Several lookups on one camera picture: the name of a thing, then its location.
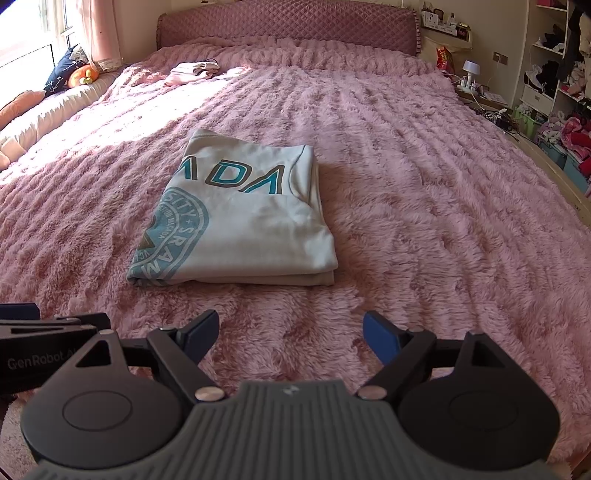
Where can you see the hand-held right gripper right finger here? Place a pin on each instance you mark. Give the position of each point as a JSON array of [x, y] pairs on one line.
[[379, 334]]

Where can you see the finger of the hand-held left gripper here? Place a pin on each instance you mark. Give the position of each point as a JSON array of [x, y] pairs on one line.
[[18, 311], [69, 323]]

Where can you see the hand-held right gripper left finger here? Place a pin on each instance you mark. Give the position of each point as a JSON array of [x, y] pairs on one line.
[[203, 334]]

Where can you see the white printed sweatshirt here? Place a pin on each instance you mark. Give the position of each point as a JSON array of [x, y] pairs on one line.
[[258, 221]]

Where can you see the folded pink and white clothes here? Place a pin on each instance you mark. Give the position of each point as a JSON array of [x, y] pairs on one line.
[[189, 73]]

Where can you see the pile of mixed clothes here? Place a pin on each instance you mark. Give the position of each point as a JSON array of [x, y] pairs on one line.
[[572, 136]]

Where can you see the pink fluffy blanket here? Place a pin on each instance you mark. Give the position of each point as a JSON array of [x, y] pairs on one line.
[[415, 207]]

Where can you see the light pink plush cushion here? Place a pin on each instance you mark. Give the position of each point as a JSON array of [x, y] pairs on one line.
[[10, 154]]

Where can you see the pink pillow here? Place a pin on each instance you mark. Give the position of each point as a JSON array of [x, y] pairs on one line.
[[21, 108]]

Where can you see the cream bench cushion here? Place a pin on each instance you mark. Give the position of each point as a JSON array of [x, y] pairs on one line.
[[55, 108]]

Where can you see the navy floral pillow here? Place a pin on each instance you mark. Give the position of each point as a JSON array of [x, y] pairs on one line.
[[62, 71]]

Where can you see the orange plush toy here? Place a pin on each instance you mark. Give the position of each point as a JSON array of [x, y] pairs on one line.
[[83, 76]]

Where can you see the blue storage bin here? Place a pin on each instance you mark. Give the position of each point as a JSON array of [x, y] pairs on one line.
[[561, 159]]

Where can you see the green plastic basket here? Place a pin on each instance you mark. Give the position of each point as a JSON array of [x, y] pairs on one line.
[[526, 122]]

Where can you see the white power strip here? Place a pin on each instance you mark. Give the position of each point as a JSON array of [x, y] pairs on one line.
[[467, 86]]

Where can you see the window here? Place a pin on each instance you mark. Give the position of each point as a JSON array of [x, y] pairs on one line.
[[27, 37]]

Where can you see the red snack bag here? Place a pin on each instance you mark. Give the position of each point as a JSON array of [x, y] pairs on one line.
[[444, 60]]

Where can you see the white table lamp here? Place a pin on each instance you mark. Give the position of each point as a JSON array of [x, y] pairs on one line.
[[471, 67]]

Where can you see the white open shelf unit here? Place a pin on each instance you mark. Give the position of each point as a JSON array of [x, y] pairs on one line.
[[538, 97]]

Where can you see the pink curtain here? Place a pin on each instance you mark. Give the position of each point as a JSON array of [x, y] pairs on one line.
[[104, 32]]

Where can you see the pink quilted headboard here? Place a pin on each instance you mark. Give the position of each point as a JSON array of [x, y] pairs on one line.
[[286, 23]]

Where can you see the wooden bed frame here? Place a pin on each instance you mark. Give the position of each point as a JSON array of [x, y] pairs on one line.
[[554, 168]]

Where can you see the wall socket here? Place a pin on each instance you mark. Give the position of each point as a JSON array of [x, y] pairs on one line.
[[500, 57]]

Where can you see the cluttered wall shelf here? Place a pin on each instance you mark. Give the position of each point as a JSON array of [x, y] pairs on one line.
[[445, 23]]

